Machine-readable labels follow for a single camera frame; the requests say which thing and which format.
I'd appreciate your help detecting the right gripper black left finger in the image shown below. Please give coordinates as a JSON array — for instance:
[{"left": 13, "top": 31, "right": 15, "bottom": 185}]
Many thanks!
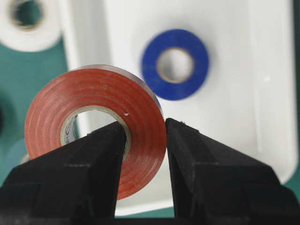
[{"left": 0, "top": 122, "right": 126, "bottom": 220}]

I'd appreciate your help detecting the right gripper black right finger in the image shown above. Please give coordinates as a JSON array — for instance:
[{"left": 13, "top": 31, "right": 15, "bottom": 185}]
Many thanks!
[{"left": 165, "top": 118, "right": 300, "bottom": 220}]

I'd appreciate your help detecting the red tape roll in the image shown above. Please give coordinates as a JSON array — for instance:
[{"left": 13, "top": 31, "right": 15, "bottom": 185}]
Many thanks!
[{"left": 25, "top": 65, "right": 167, "bottom": 200}]

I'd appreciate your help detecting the blue tape roll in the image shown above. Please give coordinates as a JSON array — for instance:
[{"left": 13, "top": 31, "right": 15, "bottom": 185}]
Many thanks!
[{"left": 142, "top": 29, "right": 210, "bottom": 100}]

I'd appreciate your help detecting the white plastic tray case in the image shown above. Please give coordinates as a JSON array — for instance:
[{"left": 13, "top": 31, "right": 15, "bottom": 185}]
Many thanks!
[{"left": 58, "top": 0, "right": 298, "bottom": 216}]

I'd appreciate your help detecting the black tape roll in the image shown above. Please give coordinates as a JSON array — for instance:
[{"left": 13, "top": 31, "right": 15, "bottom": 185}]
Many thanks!
[{"left": 0, "top": 106, "right": 4, "bottom": 134}]

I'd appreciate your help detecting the white tape roll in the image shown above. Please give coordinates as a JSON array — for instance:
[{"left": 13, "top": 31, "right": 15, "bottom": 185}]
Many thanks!
[{"left": 0, "top": 0, "right": 61, "bottom": 52}]

